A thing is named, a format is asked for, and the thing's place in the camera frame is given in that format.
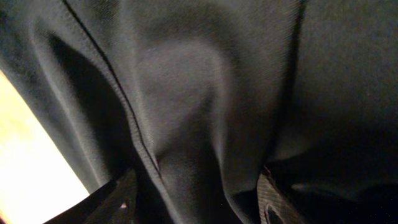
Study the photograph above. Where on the black leggings red waistband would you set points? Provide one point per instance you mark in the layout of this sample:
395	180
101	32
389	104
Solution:
197	97

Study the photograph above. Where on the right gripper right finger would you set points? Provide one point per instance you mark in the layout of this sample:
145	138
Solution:
274	206

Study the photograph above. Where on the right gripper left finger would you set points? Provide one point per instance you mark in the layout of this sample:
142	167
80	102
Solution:
113	203

